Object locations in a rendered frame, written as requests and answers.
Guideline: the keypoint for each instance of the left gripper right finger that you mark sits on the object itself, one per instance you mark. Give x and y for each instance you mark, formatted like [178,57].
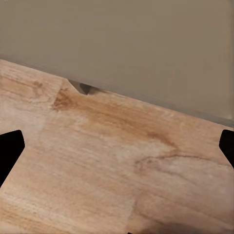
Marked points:
[226,144]

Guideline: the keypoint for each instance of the coffee table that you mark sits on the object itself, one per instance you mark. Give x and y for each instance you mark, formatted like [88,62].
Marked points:
[176,54]

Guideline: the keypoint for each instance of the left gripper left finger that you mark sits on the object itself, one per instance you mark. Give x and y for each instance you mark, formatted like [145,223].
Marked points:
[11,146]

